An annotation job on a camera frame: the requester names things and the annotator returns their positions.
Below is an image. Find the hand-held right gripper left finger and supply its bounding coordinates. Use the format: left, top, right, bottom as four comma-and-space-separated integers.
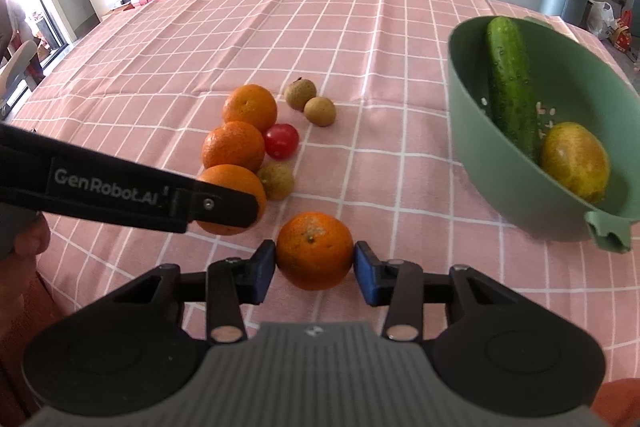
107, 239, 278, 346

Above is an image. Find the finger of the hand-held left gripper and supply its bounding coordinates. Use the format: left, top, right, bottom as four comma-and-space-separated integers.
167, 180, 260, 229

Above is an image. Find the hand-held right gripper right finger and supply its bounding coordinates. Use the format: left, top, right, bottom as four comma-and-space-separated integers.
353, 240, 521, 342

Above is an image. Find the orange with pale speckled top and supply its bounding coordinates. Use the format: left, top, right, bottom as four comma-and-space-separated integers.
276, 212, 355, 292

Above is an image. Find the green colander bowl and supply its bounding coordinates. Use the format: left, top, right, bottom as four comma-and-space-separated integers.
447, 15, 640, 254

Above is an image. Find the person's left hand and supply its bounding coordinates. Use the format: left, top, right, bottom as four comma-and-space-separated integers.
14, 213, 52, 261

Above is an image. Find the brown longan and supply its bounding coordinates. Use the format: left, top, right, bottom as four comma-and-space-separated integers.
284, 78, 318, 112
257, 161, 295, 202
304, 96, 337, 128

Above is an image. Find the red cherry tomato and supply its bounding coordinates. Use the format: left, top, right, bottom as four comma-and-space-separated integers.
264, 123, 300, 160

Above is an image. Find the grey chair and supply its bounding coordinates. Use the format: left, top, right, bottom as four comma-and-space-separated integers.
0, 39, 40, 114

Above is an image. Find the pink checkered tablecloth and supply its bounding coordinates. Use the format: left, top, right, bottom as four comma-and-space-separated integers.
10, 0, 640, 380

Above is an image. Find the yellow green mango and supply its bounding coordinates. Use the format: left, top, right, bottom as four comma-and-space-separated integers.
541, 122, 611, 204

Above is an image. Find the green cucumber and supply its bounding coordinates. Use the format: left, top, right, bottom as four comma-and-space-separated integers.
486, 16, 544, 164

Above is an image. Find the white plastic bag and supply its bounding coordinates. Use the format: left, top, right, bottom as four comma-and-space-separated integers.
586, 0, 616, 38

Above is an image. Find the red gift package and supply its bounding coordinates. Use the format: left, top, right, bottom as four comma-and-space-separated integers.
610, 10, 636, 54

